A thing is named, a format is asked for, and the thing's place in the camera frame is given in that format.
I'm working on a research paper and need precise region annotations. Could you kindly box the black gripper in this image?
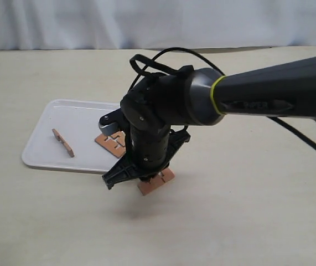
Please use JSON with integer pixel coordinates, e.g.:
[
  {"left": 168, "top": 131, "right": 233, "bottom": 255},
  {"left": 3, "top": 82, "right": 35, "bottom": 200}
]
[{"left": 102, "top": 122, "right": 190, "bottom": 190}]

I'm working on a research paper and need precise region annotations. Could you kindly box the notched wooden piece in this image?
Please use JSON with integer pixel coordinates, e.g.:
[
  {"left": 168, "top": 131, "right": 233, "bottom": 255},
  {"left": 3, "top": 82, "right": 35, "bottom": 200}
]
[
  {"left": 108, "top": 131, "right": 126, "bottom": 147},
  {"left": 95, "top": 134, "right": 126, "bottom": 158},
  {"left": 137, "top": 168, "right": 175, "bottom": 196},
  {"left": 52, "top": 129, "right": 75, "bottom": 158}
]

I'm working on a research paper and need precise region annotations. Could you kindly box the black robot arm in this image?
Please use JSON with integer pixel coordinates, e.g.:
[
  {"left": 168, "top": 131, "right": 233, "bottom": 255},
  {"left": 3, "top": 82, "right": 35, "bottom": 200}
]
[{"left": 99, "top": 54, "right": 316, "bottom": 188}]

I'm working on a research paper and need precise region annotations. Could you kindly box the white rectangular plastic tray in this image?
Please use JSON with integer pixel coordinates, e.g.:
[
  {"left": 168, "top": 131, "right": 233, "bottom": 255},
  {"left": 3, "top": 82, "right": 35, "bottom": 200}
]
[{"left": 22, "top": 99, "right": 119, "bottom": 173}]

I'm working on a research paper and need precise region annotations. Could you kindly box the white fabric backdrop curtain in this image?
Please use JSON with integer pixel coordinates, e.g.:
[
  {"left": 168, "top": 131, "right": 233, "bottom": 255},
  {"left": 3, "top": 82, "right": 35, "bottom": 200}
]
[{"left": 0, "top": 1, "right": 316, "bottom": 50}]

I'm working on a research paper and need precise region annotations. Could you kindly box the black cable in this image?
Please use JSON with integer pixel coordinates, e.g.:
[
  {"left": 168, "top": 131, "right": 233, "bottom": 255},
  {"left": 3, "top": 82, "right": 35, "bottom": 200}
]
[{"left": 127, "top": 47, "right": 316, "bottom": 167}]

